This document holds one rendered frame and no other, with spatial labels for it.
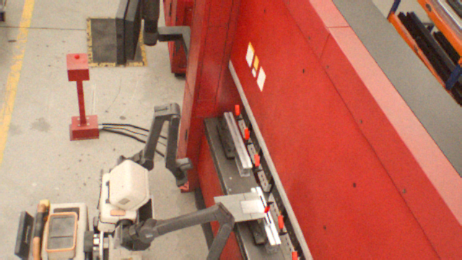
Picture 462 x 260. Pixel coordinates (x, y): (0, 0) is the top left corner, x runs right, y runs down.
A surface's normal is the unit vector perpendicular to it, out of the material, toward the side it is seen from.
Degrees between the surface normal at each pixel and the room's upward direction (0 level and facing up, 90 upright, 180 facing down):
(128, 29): 90
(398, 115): 0
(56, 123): 0
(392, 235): 90
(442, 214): 90
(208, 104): 90
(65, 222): 0
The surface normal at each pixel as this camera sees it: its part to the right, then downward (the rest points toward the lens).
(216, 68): 0.25, 0.72
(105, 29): 0.14, -0.69
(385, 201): -0.96, 0.08
